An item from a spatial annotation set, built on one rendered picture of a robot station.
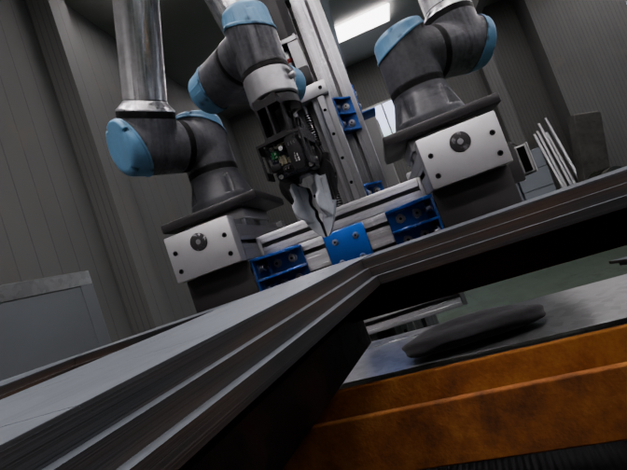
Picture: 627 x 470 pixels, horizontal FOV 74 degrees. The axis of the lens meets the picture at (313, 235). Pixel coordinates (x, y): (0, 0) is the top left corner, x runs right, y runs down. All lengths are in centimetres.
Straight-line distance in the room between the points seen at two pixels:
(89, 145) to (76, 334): 404
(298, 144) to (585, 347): 40
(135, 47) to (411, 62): 54
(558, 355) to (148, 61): 82
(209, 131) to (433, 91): 49
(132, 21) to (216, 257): 47
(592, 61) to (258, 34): 1056
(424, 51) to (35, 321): 109
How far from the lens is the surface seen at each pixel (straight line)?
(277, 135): 59
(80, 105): 536
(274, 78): 64
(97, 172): 510
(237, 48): 67
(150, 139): 91
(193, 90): 76
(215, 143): 99
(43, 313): 126
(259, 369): 19
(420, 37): 96
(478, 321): 63
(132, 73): 93
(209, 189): 95
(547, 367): 43
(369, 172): 108
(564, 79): 1077
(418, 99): 90
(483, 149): 76
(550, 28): 1106
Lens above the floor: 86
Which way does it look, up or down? 3 degrees up
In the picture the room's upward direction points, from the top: 20 degrees counter-clockwise
